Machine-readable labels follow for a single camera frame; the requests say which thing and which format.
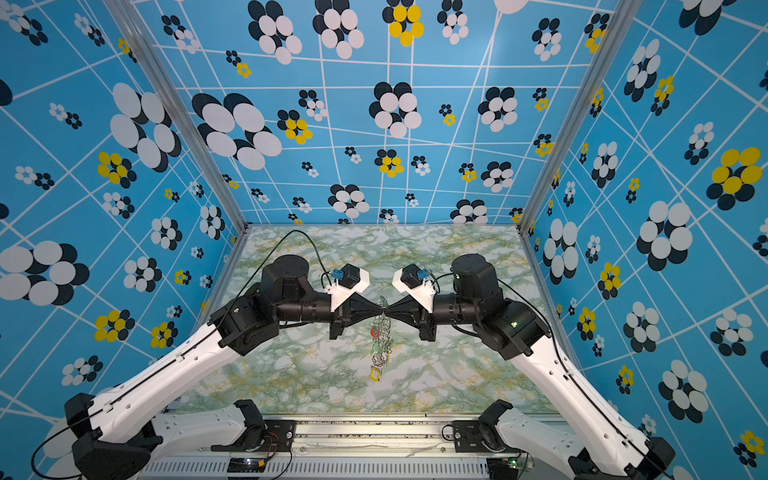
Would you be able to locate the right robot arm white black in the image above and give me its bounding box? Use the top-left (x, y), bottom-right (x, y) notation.
top-left (385, 254), bottom-right (676, 479)

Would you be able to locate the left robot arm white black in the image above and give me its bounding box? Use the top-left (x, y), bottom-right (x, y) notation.
top-left (65, 255), bottom-right (381, 479)

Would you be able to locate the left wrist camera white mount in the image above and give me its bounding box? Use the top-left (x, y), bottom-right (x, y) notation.
top-left (325, 264), bottom-right (370, 311)

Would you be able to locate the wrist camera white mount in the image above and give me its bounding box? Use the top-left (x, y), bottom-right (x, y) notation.
top-left (325, 264), bottom-right (370, 311)
top-left (392, 264), bottom-right (437, 313)

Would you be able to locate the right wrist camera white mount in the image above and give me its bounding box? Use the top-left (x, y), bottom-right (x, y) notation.
top-left (392, 264), bottom-right (437, 313)

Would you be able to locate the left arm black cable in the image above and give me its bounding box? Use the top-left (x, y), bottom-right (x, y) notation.
top-left (31, 229), bottom-right (335, 480)

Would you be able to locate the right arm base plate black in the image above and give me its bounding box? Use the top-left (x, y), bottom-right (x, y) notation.
top-left (451, 420), bottom-right (523, 455)

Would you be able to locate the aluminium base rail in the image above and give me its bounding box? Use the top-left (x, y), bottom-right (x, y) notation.
top-left (135, 415), bottom-right (571, 479)

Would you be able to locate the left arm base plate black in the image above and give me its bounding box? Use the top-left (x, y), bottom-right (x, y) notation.
top-left (210, 419), bottom-right (298, 453)

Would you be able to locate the right corner aluminium post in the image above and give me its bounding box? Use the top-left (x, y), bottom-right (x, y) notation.
top-left (520, 0), bottom-right (642, 235)

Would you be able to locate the corner aluminium post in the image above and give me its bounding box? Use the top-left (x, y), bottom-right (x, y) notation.
top-left (520, 0), bottom-right (642, 235)
top-left (104, 0), bottom-right (248, 236)

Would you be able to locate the left corner aluminium post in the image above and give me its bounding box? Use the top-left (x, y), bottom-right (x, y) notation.
top-left (104, 0), bottom-right (248, 236)

